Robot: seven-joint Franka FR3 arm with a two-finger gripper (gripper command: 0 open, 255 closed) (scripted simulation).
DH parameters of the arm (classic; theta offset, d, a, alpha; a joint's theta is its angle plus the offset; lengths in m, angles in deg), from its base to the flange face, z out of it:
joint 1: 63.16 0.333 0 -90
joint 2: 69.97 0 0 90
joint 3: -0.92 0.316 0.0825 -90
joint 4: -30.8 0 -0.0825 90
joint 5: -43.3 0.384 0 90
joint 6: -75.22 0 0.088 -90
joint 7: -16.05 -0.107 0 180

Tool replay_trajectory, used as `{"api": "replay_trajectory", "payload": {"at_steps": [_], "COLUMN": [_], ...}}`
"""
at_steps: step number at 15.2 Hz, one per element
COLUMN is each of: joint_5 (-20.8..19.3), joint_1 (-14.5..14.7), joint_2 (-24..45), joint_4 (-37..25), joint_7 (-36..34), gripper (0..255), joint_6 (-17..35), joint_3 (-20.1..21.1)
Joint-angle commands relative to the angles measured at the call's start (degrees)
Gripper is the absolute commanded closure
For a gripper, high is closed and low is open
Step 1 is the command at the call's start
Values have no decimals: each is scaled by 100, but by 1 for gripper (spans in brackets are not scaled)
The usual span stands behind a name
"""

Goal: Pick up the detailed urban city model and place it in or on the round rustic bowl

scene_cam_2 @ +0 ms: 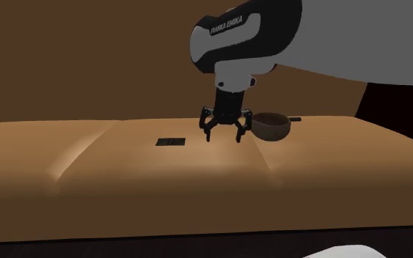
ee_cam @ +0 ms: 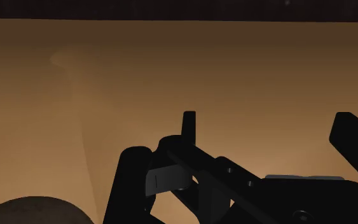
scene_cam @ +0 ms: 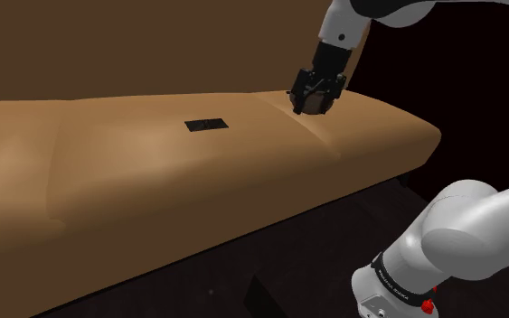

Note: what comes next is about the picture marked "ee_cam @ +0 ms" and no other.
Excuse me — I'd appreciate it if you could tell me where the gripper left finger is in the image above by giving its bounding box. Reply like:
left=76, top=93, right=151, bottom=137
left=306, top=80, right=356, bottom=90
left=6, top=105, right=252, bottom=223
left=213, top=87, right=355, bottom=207
left=102, top=110, right=262, bottom=224

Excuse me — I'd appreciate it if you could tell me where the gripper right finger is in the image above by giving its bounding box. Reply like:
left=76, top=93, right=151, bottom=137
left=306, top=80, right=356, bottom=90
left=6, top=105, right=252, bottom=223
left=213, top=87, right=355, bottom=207
left=328, top=111, right=358, bottom=181

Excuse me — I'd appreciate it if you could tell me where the dark brown round object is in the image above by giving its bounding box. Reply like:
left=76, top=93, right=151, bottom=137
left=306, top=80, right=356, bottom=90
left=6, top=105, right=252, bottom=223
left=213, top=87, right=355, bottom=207
left=0, top=195, right=95, bottom=224

